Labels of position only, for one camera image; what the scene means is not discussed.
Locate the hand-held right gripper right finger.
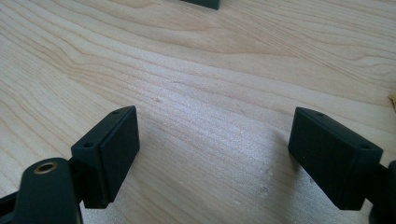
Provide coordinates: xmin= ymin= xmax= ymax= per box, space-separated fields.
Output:
xmin=287 ymin=106 xmax=384 ymax=211

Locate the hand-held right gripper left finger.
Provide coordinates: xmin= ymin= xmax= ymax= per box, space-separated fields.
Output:
xmin=70 ymin=105 xmax=141 ymax=210

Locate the dark block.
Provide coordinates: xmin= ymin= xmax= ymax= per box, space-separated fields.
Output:
xmin=179 ymin=0 xmax=221 ymax=11

